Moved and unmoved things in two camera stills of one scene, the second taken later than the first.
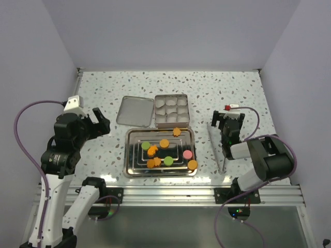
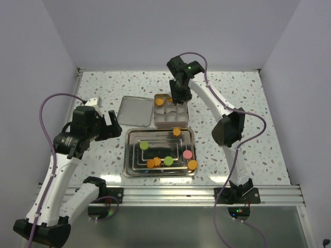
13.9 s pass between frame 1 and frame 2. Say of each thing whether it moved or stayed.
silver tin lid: stayed
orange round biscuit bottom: stayed
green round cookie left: stayed
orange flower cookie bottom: stayed
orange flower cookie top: stayed
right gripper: moved
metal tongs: moved
